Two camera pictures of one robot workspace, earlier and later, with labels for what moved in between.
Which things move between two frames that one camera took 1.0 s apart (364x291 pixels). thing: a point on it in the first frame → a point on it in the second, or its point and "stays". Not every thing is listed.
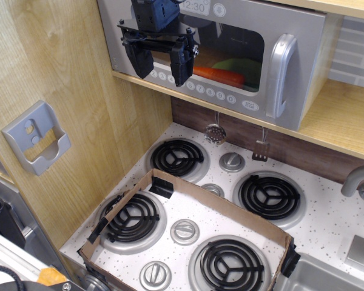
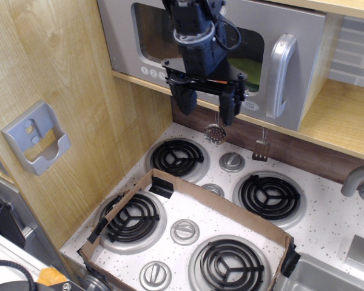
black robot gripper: [157, 20] → [203, 36]
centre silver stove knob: [185, 232] stays
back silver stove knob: [232, 162] stays
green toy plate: [250, 68] stays
